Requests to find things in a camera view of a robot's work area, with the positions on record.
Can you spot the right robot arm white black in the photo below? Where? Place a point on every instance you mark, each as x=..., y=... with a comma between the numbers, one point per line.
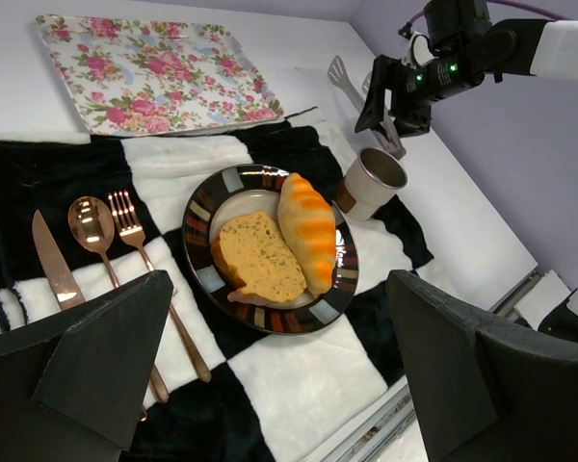
x=466, y=47

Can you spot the orange striped croissant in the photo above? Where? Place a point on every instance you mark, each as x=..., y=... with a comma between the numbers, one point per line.
x=308, y=226

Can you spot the floral tray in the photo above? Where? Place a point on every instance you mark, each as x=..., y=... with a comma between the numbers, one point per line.
x=132, y=77

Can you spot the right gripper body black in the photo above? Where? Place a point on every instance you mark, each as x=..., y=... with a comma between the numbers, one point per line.
x=410, y=105

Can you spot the copper fork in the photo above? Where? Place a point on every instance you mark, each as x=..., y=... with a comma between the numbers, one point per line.
x=132, y=233

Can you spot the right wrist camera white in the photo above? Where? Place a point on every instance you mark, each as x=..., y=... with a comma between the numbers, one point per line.
x=417, y=51

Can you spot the steel tongs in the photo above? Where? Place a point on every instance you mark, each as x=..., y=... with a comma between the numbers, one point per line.
x=385, y=133

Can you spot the brown bread slice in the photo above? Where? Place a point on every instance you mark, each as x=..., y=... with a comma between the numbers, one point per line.
x=252, y=254

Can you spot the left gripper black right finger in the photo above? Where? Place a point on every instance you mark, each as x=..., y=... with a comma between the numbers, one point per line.
x=501, y=375

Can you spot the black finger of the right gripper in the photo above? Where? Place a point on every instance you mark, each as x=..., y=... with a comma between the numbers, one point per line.
x=373, y=110

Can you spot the copper spoon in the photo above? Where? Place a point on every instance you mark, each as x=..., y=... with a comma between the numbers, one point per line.
x=91, y=224

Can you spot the steel cup with white sleeve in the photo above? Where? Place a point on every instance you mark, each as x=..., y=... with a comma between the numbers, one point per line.
x=372, y=180

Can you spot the aluminium rail frame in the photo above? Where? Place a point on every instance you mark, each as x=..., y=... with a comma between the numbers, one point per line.
x=438, y=385

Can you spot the copper knife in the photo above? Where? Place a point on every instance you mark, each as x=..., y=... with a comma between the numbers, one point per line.
x=60, y=279

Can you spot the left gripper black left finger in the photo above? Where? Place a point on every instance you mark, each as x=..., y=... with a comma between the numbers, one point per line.
x=72, y=385

